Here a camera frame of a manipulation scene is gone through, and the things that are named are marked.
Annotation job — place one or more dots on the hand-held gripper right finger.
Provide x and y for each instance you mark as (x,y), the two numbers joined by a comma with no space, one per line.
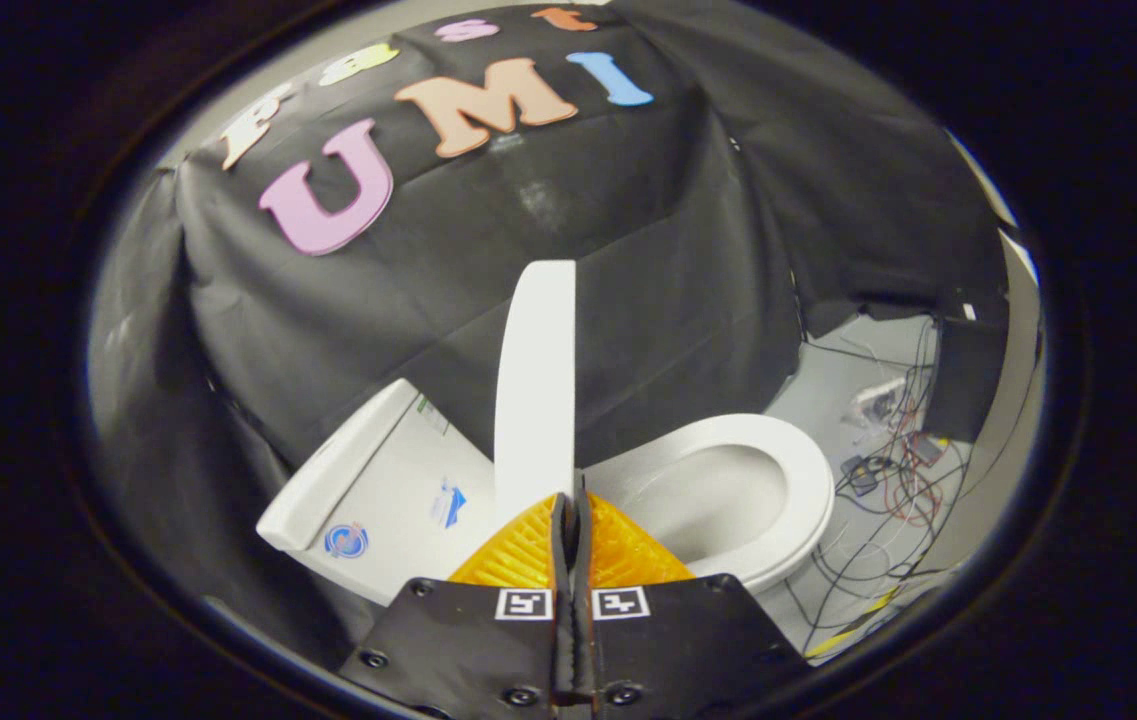
(588,640)

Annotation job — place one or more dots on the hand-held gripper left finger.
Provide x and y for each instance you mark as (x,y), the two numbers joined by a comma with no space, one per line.
(562,640)

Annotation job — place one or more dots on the white toilet lid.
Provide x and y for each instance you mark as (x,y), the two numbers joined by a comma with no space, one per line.
(538,380)

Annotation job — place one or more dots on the white toilet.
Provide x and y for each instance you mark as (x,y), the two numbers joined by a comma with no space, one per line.
(388,490)

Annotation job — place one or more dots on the white toilet seat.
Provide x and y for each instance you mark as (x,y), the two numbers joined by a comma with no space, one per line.
(810,480)

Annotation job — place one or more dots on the yellow black floor tape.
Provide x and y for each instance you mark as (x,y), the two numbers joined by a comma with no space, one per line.
(853,625)

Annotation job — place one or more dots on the dark grey adapter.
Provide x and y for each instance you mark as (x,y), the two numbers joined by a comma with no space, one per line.
(862,475)

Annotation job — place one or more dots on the clear plastic bag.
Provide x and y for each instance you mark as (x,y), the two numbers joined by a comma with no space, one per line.
(880,400)

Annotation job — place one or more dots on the small electronic board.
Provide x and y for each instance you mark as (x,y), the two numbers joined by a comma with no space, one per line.
(926,450)

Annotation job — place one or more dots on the black backdrop cloth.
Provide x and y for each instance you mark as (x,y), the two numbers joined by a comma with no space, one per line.
(578,230)

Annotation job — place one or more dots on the black rectangular box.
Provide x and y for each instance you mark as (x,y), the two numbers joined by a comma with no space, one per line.
(968,380)

